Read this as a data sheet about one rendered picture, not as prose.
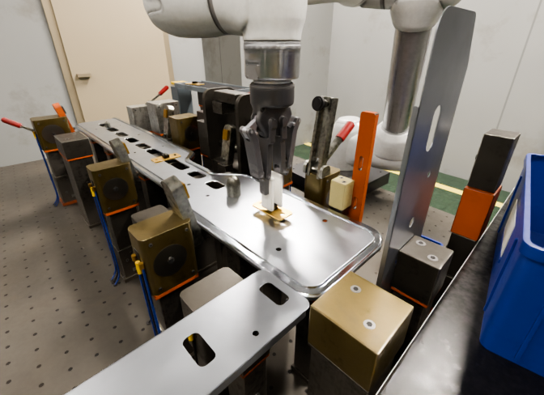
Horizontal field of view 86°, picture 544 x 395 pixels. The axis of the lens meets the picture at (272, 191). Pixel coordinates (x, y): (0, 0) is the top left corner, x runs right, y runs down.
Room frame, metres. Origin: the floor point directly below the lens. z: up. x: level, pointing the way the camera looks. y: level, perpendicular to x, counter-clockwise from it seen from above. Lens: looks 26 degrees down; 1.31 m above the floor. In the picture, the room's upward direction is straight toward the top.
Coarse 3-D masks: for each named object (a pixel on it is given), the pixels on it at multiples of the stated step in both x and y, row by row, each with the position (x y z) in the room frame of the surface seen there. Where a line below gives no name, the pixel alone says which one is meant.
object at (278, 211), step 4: (256, 204) 0.53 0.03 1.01; (260, 204) 0.53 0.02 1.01; (276, 204) 0.51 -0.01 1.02; (260, 208) 0.51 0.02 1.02; (264, 208) 0.51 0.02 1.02; (276, 208) 0.51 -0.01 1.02; (280, 208) 0.51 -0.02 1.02; (284, 208) 0.51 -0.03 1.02; (264, 212) 0.50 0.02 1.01; (268, 212) 0.50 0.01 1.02; (272, 212) 0.50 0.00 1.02; (276, 212) 0.50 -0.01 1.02; (280, 212) 0.50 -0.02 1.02; (284, 212) 0.50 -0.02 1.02; (288, 212) 0.50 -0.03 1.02; (272, 216) 0.49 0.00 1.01; (276, 216) 0.48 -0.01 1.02; (280, 216) 0.48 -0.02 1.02; (284, 216) 0.48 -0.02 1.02; (288, 216) 0.49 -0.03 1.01
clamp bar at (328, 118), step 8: (320, 96) 0.60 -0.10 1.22; (328, 96) 0.63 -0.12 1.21; (312, 104) 0.61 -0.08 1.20; (320, 104) 0.59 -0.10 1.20; (328, 104) 0.62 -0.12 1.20; (336, 104) 0.62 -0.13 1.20; (320, 112) 0.63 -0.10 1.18; (328, 112) 0.61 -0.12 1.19; (320, 120) 0.63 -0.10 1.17; (328, 120) 0.60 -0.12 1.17; (320, 128) 0.63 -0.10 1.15; (328, 128) 0.60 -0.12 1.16; (312, 136) 0.62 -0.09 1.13; (320, 136) 0.62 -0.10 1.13; (328, 136) 0.60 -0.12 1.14; (312, 144) 0.62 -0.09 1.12; (320, 144) 0.62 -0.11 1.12; (328, 144) 0.61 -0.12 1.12; (312, 152) 0.62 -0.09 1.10; (320, 152) 0.61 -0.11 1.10; (328, 152) 0.61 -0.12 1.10; (312, 160) 0.62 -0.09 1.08; (320, 160) 0.60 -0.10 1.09; (320, 168) 0.59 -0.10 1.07
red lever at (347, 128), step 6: (348, 126) 0.68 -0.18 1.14; (354, 126) 0.69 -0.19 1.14; (342, 132) 0.67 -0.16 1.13; (348, 132) 0.67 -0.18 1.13; (336, 138) 0.66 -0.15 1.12; (342, 138) 0.66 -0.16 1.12; (330, 144) 0.65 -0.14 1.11; (336, 144) 0.65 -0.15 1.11; (330, 150) 0.64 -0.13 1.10; (330, 156) 0.63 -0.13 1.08; (318, 162) 0.62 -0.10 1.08; (312, 168) 0.61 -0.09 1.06
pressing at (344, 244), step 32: (96, 128) 1.21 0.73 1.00; (128, 128) 1.21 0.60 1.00; (192, 160) 0.86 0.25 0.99; (192, 192) 0.62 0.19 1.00; (224, 192) 0.62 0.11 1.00; (256, 192) 0.62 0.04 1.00; (288, 192) 0.61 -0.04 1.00; (224, 224) 0.48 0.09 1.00; (256, 224) 0.48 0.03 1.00; (288, 224) 0.48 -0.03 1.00; (320, 224) 0.48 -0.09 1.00; (352, 224) 0.48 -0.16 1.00; (256, 256) 0.39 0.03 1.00; (288, 256) 0.38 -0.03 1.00; (320, 256) 0.38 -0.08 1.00; (352, 256) 0.38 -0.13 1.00; (320, 288) 0.31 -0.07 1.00
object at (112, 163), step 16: (112, 160) 0.71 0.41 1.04; (96, 176) 0.64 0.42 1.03; (112, 176) 0.66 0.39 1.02; (128, 176) 0.68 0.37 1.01; (96, 192) 0.64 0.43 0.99; (112, 192) 0.65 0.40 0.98; (128, 192) 0.68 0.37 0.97; (112, 208) 0.65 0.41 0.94; (128, 208) 0.67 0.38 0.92; (112, 224) 0.64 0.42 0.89; (128, 224) 0.67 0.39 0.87; (128, 240) 0.66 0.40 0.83; (112, 256) 0.66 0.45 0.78; (128, 256) 0.65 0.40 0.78; (128, 272) 0.64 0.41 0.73
